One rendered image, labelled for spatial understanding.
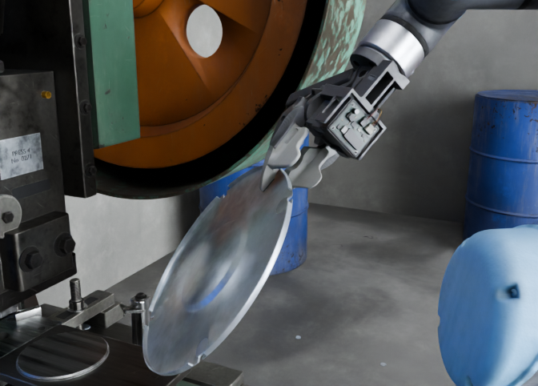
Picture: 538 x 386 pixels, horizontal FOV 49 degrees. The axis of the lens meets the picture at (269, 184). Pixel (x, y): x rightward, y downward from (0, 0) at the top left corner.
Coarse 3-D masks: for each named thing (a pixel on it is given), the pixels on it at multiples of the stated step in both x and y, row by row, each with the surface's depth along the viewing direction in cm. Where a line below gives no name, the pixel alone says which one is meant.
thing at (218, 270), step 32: (256, 192) 77; (288, 192) 69; (224, 224) 78; (256, 224) 71; (288, 224) 65; (192, 256) 82; (224, 256) 72; (256, 256) 66; (160, 288) 85; (192, 288) 74; (224, 288) 68; (256, 288) 61; (160, 320) 78; (192, 320) 70; (224, 320) 64; (160, 352) 72; (192, 352) 65
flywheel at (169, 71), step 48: (144, 0) 104; (192, 0) 103; (240, 0) 100; (288, 0) 92; (144, 48) 110; (240, 48) 102; (288, 48) 94; (144, 96) 113; (192, 96) 108; (240, 96) 100; (288, 96) 106; (144, 144) 111; (192, 144) 106
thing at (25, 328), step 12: (0, 324) 93; (12, 324) 93; (24, 324) 93; (36, 324) 93; (48, 324) 93; (60, 324) 94; (0, 336) 91; (12, 336) 89; (24, 336) 89; (36, 336) 90; (0, 348) 86; (12, 348) 86; (0, 384) 84
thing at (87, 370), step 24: (48, 336) 88; (72, 336) 88; (96, 336) 88; (0, 360) 83; (24, 360) 82; (48, 360) 82; (72, 360) 82; (96, 360) 82; (120, 360) 83; (144, 360) 83; (24, 384) 78; (48, 384) 77; (72, 384) 77; (96, 384) 77; (120, 384) 77; (144, 384) 77; (168, 384) 78
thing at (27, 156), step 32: (0, 64) 79; (0, 96) 75; (32, 96) 79; (0, 128) 75; (32, 128) 80; (0, 160) 76; (32, 160) 80; (0, 192) 76; (32, 192) 81; (0, 224) 76; (32, 224) 79; (64, 224) 83; (0, 256) 78; (32, 256) 77; (64, 256) 84; (0, 288) 78
